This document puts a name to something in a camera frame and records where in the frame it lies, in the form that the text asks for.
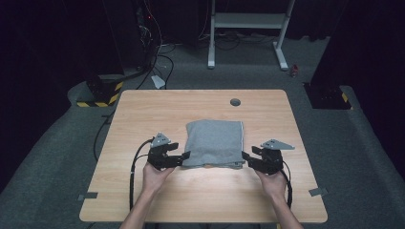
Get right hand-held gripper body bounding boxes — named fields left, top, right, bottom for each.
left=253, top=138, right=296, bottom=177

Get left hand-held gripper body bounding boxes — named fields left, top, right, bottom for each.
left=146, top=132, right=180, bottom=172

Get grey sweatpants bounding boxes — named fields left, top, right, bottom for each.
left=181, top=118, right=246, bottom=170

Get person's left hand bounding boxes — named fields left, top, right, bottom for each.
left=141, top=161, right=177, bottom=196

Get person's right hand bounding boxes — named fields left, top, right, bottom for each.
left=254, top=169, right=288, bottom=202

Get grey tape strip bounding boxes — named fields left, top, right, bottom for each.
left=77, top=192, right=99, bottom=202
left=308, top=187, right=330, bottom=198

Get black yellow striped base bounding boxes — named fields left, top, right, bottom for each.
left=75, top=74, right=124, bottom=109
left=303, top=81, right=353, bottom=111

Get white metal stand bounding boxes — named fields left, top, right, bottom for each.
left=206, top=0, right=296, bottom=72

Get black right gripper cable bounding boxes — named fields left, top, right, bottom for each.
left=281, top=159, right=294, bottom=210

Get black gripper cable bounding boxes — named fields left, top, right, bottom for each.
left=281, top=159, right=294, bottom=210
left=128, top=138, right=155, bottom=212

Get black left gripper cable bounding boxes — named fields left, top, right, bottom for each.
left=128, top=138, right=155, bottom=212

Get black cable beside table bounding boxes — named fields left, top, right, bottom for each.
left=93, top=111, right=117, bottom=162

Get black floor cable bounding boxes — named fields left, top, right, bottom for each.
left=135, top=44, right=176, bottom=91

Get cable bundle under stand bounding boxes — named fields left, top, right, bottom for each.
left=198, top=29, right=279, bottom=52

